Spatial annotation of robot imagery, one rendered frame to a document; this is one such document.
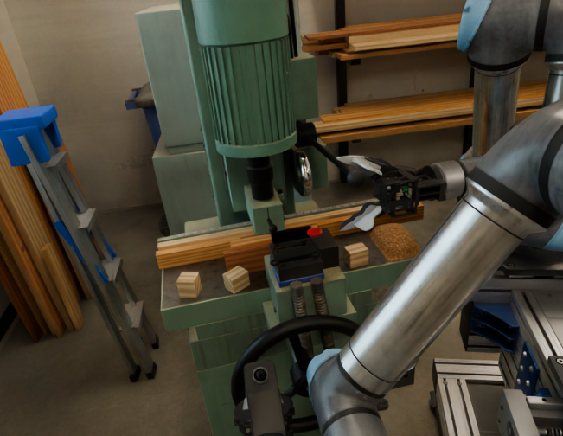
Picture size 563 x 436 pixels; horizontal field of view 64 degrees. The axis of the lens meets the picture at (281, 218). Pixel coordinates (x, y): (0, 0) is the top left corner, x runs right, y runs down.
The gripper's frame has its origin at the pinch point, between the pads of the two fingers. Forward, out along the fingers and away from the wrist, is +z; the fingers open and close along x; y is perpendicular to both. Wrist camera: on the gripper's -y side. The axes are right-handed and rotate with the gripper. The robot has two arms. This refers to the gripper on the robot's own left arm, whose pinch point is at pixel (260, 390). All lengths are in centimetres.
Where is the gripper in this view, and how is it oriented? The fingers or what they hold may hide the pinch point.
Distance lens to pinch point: 81.2
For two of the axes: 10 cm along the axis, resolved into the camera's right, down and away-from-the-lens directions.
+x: 9.8, -1.4, 1.1
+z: -1.0, 0.2, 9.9
